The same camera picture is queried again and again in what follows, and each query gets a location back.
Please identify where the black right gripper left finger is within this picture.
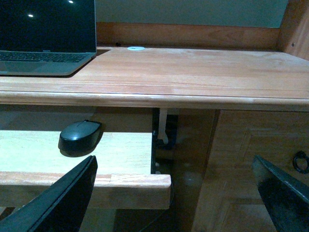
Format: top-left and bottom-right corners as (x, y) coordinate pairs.
(0, 156), (98, 232)

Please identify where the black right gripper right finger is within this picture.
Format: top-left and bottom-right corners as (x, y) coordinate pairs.
(252, 155), (309, 232)

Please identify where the black computer mouse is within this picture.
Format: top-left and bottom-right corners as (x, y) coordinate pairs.
(58, 120), (102, 154)

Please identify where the wooden pull-out keyboard tray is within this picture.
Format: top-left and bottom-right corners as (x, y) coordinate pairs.
(0, 106), (172, 210)

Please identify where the wooden desk with hutch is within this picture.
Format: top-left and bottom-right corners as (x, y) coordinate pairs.
(0, 0), (309, 232)

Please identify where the grey open laptop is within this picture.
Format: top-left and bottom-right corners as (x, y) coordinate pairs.
(0, 0), (97, 76)

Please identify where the black ring drawer handle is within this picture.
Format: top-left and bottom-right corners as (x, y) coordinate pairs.
(292, 150), (309, 174)

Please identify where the white tray slide bracket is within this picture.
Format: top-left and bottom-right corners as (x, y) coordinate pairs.
(158, 108), (169, 145)

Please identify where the white cable grommet cap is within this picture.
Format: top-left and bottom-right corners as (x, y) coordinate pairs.
(127, 46), (145, 51)

